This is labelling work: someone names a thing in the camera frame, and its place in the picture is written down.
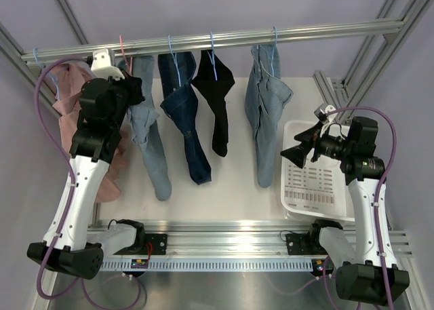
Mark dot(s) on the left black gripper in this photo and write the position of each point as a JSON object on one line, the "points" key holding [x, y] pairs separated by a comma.
{"points": [[134, 85]]}

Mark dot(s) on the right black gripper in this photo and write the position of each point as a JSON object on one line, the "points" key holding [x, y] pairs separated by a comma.
{"points": [[298, 154]]}

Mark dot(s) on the pink wire hanger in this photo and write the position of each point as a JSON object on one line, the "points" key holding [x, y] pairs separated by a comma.
{"points": [[128, 61]]}

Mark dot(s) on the light blue denim skirt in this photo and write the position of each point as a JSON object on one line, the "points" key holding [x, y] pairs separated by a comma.
{"points": [[145, 132]]}

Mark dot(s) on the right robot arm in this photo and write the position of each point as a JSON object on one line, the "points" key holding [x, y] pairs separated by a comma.
{"points": [[368, 271]]}

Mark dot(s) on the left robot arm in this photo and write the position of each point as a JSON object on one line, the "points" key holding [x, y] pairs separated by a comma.
{"points": [[65, 247]]}

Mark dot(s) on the dark blue denim skirt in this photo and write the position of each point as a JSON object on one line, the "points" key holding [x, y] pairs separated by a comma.
{"points": [[180, 104]]}

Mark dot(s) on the blue hanger of pink dress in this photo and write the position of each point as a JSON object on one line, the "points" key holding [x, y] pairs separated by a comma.
{"points": [[42, 66]]}

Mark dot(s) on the blue hanger of pale denim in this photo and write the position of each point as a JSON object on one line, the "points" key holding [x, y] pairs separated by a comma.
{"points": [[268, 57]]}

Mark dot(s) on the white plastic basket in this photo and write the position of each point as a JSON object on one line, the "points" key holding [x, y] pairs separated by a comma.
{"points": [[317, 190]]}

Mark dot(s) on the pink ruffled dress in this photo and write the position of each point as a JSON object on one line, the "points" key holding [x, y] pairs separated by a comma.
{"points": [[70, 78]]}

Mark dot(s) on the pale blue denim garment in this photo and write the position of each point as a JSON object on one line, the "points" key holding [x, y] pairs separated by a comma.
{"points": [[265, 100]]}

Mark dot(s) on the black garment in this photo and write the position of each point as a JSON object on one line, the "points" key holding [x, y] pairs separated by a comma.
{"points": [[214, 81]]}

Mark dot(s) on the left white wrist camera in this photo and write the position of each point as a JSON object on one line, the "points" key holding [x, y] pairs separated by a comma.
{"points": [[103, 65]]}

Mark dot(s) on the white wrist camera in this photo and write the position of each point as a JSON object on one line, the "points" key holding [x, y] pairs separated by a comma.
{"points": [[324, 113], [103, 65]]}

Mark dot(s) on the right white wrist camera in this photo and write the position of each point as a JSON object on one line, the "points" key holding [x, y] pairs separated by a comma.
{"points": [[324, 113]]}

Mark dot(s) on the light blue wire hanger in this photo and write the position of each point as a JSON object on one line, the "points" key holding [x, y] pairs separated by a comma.
{"points": [[175, 60]]}

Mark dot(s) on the aluminium frame right post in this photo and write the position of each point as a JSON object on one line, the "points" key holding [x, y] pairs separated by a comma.
{"points": [[372, 59]]}

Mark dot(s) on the aluminium frame post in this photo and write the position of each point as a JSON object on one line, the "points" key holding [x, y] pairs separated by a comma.
{"points": [[372, 59], [29, 27]]}

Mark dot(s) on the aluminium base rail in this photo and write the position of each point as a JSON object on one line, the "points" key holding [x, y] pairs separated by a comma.
{"points": [[225, 239]]}

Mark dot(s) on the aluminium frame left post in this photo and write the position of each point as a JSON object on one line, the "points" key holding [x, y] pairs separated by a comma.
{"points": [[29, 27]]}

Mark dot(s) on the aluminium hanging rail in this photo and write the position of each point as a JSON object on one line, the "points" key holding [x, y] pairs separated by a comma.
{"points": [[207, 41]]}

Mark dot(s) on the white slotted cable duct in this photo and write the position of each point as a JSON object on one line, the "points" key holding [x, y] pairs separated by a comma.
{"points": [[207, 265]]}

